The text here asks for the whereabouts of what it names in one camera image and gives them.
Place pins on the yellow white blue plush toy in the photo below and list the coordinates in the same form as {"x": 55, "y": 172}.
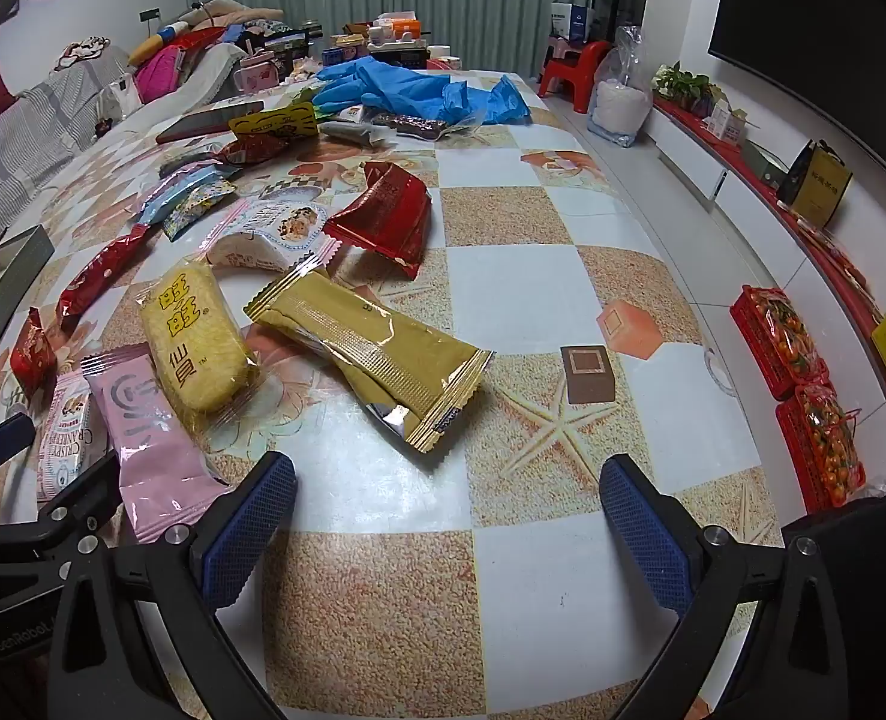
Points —
{"x": 154, "y": 45}

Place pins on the small red candy packet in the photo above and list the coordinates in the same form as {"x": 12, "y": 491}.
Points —
{"x": 32, "y": 356}

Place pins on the small white packet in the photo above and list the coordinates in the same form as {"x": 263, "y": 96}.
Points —
{"x": 353, "y": 114}

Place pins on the white cardboard boxes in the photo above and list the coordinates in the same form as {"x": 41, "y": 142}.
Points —
{"x": 727, "y": 124}

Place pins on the grey shallow box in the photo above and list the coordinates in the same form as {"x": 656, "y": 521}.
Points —
{"x": 8, "y": 277}

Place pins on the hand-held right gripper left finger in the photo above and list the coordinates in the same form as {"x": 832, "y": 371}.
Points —
{"x": 251, "y": 532}

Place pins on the pink bag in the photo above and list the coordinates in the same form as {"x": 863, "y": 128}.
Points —
{"x": 159, "y": 75}

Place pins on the red plastic stool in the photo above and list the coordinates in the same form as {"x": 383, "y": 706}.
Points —
{"x": 570, "y": 75}

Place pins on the clear plastic bag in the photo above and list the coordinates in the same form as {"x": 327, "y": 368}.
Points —
{"x": 623, "y": 105}

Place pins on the white red plush toy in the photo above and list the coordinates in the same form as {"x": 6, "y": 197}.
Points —
{"x": 83, "y": 52}

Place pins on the dark brown bar packet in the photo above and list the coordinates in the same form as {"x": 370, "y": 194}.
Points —
{"x": 413, "y": 124}

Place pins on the gold snack packet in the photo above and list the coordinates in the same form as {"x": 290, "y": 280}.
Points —
{"x": 368, "y": 352}

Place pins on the pink plastic stool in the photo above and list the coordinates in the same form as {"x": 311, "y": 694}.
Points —
{"x": 563, "y": 46}

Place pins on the yellow snack packet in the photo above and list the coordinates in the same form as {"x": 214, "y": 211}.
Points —
{"x": 278, "y": 122}

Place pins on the black television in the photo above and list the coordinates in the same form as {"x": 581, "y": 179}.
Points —
{"x": 825, "y": 15}

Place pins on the grey foil packet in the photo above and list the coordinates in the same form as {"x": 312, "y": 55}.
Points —
{"x": 353, "y": 133}

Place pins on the white red television cabinet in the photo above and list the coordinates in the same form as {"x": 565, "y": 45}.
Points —
{"x": 750, "y": 202}

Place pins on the lilac pink snack packet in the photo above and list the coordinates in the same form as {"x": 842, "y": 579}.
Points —
{"x": 184, "y": 167}

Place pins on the yellow rice cracker packet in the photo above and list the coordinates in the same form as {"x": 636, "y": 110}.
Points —
{"x": 188, "y": 345}

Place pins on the blue jar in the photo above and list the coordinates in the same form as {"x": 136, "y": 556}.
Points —
{"x": 334, "y": 56}

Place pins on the red brown snack packet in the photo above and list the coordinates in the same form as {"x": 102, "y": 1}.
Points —
{"x": 255, "y": 148}

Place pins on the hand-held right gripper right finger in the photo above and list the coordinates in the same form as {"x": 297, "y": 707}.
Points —
{"x": 641, "y": 532}

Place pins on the orange white box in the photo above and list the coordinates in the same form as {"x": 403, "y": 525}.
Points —
{"x": 398, "y": 26}

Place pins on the dark red smartphone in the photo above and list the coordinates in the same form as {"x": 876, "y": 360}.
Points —
{"x": 210, "y": 120}

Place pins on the white pink-edged cookie packet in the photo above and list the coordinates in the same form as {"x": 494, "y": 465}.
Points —
{"x": 64, "y": 435}
{"x": 263, "y": 236}

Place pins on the blue white box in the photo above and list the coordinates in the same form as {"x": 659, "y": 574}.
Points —
{"x": 572, "y": 22}

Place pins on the blue yellow patterned packet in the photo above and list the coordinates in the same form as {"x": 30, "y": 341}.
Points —
{"x": 199, "y": 208}

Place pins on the potted plant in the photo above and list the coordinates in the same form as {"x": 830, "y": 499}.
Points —
{"x": 683, "y": 82}

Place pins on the red foil snack packet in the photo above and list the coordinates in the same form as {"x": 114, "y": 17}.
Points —
{"x": 379, "y": 221}

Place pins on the black box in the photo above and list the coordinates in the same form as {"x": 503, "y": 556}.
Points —
{"x": 399, "y": 57}

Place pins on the sofa with grey striped cover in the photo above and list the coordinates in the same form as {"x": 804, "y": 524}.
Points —
{"x": 8, "y": 165}

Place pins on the light blue snack packet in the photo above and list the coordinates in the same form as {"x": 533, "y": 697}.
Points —
{"x": 176, "y": 199}

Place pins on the long red snack packet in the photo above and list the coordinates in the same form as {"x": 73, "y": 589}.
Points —
{"x": 101, "y": 270}

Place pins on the yellow black gift bag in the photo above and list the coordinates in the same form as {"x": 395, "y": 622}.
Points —
{"x": 817, "y": 191}

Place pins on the beige blanket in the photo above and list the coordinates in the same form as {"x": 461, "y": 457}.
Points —
{"x": 233, "y": 11}

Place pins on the blue disposable gloves pile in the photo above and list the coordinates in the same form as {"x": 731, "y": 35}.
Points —
{"x": 413, "y": 90}

